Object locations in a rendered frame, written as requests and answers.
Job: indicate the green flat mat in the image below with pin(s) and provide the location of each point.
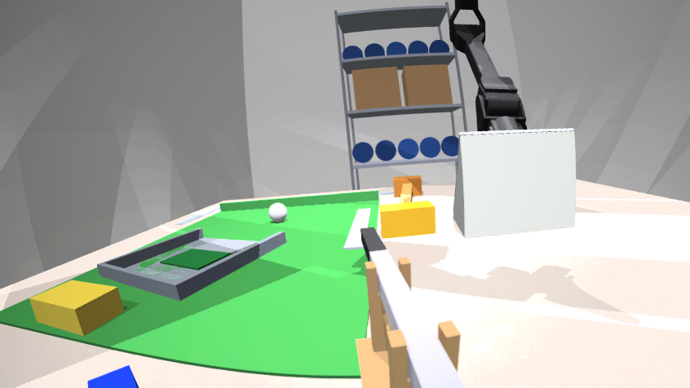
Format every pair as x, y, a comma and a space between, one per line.
295, 312

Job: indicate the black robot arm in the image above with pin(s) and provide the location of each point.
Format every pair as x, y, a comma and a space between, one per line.
498, 105

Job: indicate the white golf ball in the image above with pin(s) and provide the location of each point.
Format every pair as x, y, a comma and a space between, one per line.
277, 212

